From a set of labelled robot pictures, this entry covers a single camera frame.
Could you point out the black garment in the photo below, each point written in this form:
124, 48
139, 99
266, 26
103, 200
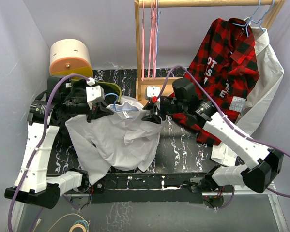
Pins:
78, 89

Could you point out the red black plaid shirt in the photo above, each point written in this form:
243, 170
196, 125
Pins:
226, 65

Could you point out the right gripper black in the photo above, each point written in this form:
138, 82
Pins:
152, 117

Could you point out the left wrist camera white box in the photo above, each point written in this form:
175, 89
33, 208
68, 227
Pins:
94, 93

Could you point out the wooden clothes rack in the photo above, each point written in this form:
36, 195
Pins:
139, 5

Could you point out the blue wire hanger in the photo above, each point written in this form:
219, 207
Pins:
116, 100

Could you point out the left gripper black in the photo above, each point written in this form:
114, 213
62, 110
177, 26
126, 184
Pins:
96, 112

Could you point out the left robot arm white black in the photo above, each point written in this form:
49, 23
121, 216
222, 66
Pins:
32, 185

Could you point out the olive green basket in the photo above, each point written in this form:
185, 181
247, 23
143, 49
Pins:
109, 87

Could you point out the cream orange yellow cylinder container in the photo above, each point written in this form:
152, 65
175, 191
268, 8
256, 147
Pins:
70, 56

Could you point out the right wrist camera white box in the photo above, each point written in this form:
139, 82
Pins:
152, 92

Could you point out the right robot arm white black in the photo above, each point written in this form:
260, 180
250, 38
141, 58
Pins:
261, 163

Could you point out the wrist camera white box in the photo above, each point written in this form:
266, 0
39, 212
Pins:
94, 93
152, 92

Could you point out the pink wire hanger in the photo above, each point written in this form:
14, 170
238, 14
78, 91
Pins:
153, 40

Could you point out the cream white hanging shirt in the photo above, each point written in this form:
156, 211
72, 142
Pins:
252, 109

